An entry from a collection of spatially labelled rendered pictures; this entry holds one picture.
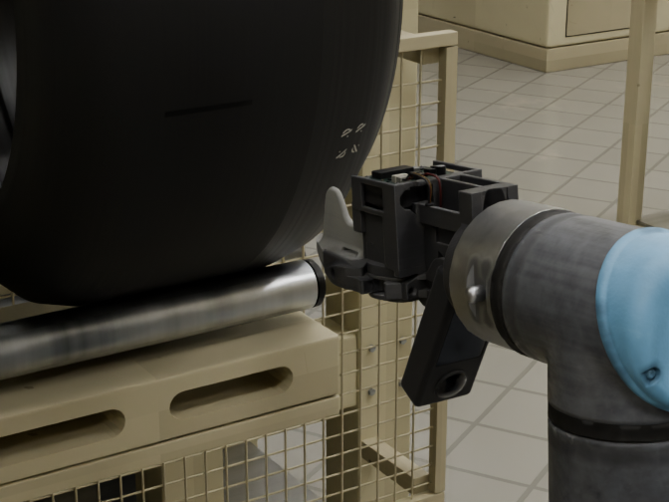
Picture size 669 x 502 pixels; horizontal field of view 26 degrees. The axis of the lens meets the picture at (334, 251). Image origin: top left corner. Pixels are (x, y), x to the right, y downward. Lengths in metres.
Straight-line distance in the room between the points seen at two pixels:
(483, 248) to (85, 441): 0.47
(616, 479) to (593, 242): 0.13
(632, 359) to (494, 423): 2.32
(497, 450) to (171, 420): 1.79
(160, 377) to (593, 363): 0.52
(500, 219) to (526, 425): 2.23
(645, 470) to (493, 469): 2.10
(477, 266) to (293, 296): 0.44
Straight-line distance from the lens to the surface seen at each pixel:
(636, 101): 3.86
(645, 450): 0.80
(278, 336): 1.29
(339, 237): 1.02
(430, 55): 1.93
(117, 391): 1.20
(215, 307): 1.24
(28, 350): 1.18
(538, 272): 0.81
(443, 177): 0.94
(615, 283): 0.77
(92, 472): 1.22
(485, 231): 0.86
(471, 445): 2.99
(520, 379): 3.28
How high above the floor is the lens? 1.37
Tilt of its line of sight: 20 degrees down
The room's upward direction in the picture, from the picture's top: straight up
